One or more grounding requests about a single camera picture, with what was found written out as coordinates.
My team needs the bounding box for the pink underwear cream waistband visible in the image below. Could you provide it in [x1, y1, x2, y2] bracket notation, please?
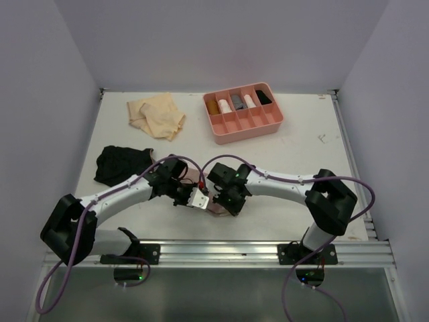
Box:
[180, 167, 230, 217]

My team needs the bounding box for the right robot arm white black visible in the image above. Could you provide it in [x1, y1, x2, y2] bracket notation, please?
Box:
[206, 162, 357, 264]

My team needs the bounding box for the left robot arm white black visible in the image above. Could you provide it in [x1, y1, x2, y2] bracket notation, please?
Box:
[40, 158, 200, 266]

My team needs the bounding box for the black underwear orange trim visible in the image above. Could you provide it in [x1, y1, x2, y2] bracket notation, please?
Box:
[94, 146, 154, 187]

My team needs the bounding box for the beige underwear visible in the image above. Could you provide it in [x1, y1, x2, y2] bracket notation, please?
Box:
[127, 93, 186, 142]

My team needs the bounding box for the brown rolled underwear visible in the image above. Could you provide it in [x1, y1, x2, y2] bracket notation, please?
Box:
[206, 100, 221, 115]

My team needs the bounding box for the grey rolled underwear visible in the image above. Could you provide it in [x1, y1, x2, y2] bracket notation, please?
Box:
[231, 94, 247, 111]

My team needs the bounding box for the black rolled underwear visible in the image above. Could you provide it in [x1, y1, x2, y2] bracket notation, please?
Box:
[255, 90, 272, 105]

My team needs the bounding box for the pink divided organizer tray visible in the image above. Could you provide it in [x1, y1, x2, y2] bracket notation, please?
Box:
[203, 83, 284, 145]

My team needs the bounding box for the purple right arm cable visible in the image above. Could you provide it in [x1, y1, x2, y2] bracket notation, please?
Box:
[200, 154, 376, 322]

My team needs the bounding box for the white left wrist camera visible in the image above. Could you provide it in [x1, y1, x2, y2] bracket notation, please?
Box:
[186, 187, 210, 211]

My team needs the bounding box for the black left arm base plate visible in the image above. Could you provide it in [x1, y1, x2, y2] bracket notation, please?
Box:
[100, 227, 161, 265]

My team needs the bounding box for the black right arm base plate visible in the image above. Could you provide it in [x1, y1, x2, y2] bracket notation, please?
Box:
[276, 237, 339, 266]

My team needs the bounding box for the aluminium table frame rail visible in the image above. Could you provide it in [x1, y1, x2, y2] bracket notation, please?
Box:
[43, 87, 396, 269]

